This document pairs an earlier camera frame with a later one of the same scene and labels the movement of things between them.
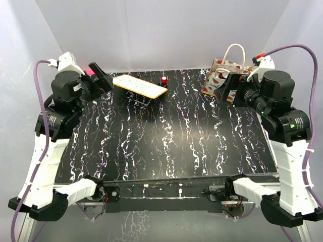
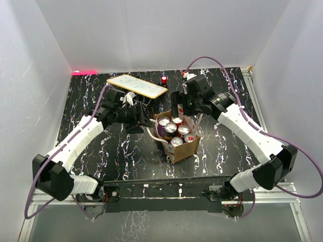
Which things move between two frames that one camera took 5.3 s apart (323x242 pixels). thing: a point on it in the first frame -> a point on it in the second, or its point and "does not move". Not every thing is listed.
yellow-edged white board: [139, 86] does not move
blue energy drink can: [223, 75] -> [190, 137]
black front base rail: [155, 195] does not move
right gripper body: [234, 82] -> [191, 105]
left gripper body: [93, 89] -> [136, 120]
